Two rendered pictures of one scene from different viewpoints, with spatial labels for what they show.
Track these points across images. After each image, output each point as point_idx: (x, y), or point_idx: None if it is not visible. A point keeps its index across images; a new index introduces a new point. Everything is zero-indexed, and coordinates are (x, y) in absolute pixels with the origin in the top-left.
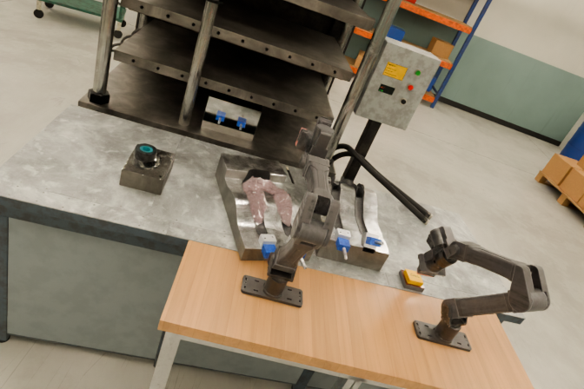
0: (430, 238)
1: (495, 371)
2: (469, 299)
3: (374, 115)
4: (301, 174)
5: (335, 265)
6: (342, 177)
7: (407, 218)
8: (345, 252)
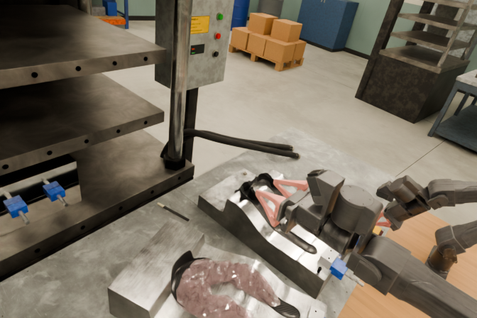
0: (385, 192)
1: (473, 257)
2: (472, 233)
3: (195, 81)
4: (179, 199)
5: (333, 289)
6: (249, 182)
7: (284, 165)
8: (354, 277)
